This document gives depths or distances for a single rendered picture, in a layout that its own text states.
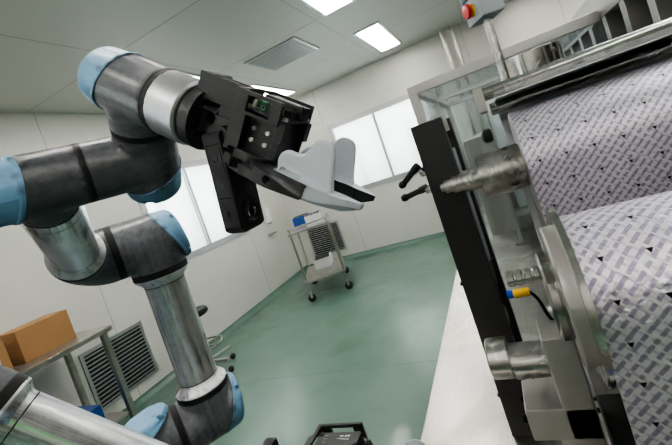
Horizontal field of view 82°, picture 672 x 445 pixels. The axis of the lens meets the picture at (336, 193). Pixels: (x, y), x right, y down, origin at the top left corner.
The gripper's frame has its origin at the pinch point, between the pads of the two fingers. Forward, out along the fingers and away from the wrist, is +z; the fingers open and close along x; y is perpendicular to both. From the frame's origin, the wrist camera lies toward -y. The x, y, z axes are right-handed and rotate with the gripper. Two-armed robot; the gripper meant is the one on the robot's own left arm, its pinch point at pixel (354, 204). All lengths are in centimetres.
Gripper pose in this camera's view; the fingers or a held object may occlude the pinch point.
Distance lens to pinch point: 38.4
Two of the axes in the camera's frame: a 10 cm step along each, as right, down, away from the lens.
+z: 8.8, 3.9, -2.7
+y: 3.1, -9.1, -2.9
